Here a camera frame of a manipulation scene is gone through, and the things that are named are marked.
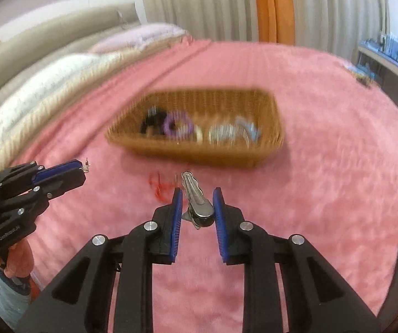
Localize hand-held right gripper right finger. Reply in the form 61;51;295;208
213;187;381;333

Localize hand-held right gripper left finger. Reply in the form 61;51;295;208
13;187;185;333

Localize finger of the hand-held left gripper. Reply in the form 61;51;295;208
0;168;87;216
0;160;82;190

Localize silver metal hair clip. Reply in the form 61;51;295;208
181;171;216;230

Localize red cord charm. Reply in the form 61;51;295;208
148;171;180;202

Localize brown wicker basket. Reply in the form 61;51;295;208
105;88;285;169

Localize silver hair accessory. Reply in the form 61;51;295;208
207;121;235;143

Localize purple spiral hair tie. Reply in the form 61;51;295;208
163;111;194;140

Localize light blue hair band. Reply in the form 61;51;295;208
234;117;262;142

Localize black wrist watch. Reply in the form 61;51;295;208
140;106;172;136

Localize person's left hand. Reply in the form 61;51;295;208
4;240;35;279

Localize light blue cloth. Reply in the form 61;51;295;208
0;263;30;306

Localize beige quilt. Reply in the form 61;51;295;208
0;38;194;169

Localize white floral pillow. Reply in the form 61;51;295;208
0;53;116;139

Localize pink fleece blanket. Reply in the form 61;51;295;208
0;38;398;333

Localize beige padded headboard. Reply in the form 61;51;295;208
0;2;141;112

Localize purple pillow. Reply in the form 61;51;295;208
88;22;190;54

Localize small things on blanket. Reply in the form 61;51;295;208
346;63;376;89

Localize grey curtain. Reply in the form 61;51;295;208
138;0;390;47

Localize orange curtain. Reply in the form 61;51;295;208
253;0;296;46

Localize white desk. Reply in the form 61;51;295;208
356;38;398;102

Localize row of books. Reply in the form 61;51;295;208
378;31;398;57

